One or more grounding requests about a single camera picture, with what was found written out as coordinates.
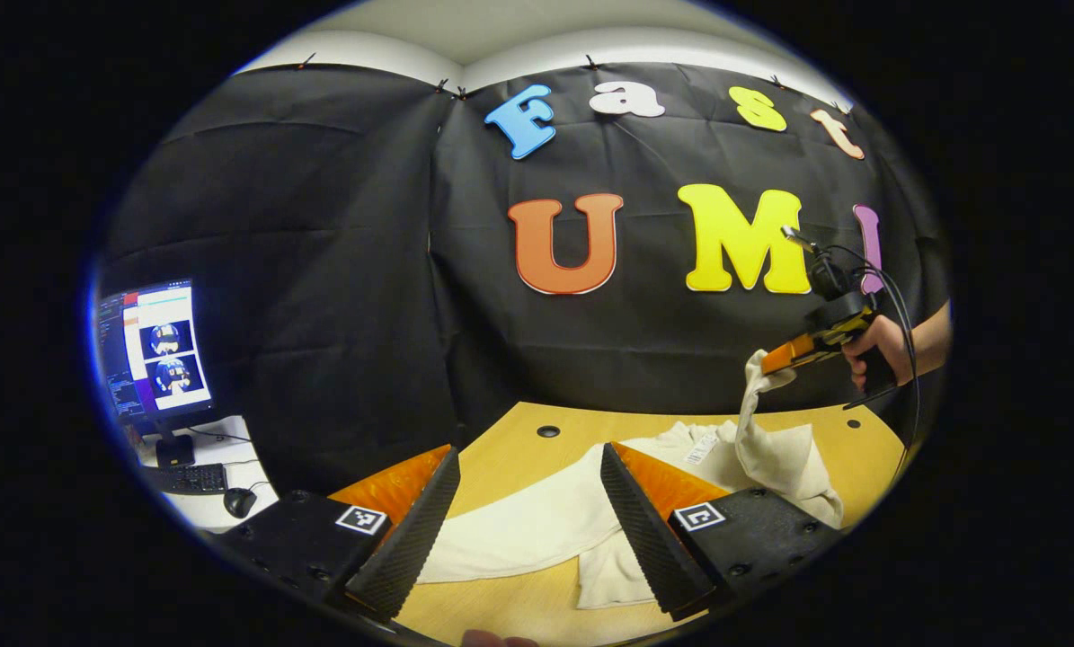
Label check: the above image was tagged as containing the cream sweatshirt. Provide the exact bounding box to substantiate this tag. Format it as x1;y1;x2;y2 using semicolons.
415;349;845;612

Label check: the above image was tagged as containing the black backdrop cloth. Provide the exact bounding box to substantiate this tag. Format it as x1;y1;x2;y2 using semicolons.
87;61;951;504

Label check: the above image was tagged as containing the white side desk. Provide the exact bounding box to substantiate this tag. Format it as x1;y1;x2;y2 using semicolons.
126;413;279;533

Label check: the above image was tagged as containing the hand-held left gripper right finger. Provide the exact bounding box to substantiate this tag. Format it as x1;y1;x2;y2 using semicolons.
599;440;848;624

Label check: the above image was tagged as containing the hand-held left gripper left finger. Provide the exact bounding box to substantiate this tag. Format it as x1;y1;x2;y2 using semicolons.
217;445;462;625

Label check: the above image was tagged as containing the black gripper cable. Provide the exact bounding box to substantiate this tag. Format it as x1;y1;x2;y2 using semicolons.
824;243;922;482

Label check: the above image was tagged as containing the black keyboard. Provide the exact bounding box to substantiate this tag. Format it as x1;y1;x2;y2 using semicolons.
139;462;229;497

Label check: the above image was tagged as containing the computer monitor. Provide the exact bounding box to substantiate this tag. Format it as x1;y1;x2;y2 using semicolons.
94;279;216;470

